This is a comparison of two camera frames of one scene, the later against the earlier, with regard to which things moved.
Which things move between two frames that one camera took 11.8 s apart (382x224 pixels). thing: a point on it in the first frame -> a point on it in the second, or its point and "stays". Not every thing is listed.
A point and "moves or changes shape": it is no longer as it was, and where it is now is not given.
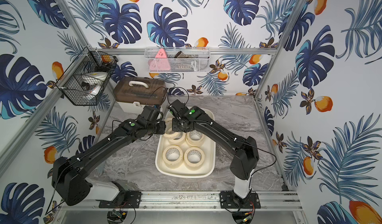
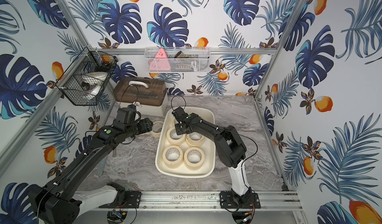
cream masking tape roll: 172,157 stays
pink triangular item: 160,63 stays
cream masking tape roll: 176,138 stays
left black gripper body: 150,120 -> 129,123
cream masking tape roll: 194,138 stays
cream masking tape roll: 173,136 moves or changes shape
